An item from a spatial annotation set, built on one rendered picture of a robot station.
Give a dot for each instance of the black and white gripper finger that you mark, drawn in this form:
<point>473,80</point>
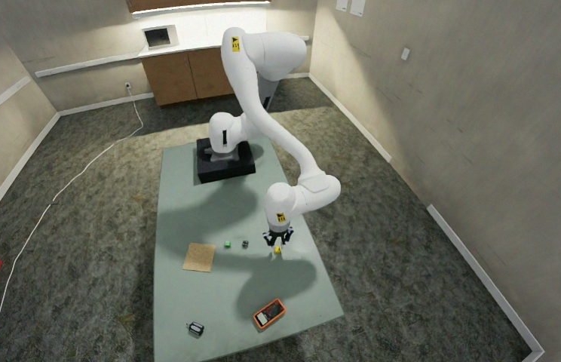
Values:
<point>269,243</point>
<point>286,238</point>

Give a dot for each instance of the beige mat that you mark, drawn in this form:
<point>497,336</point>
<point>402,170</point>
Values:
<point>199,257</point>

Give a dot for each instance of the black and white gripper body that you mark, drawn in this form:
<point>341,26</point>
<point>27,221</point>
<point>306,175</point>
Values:
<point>277,234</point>

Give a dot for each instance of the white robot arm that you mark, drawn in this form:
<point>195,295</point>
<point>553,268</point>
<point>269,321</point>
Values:
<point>274,55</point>

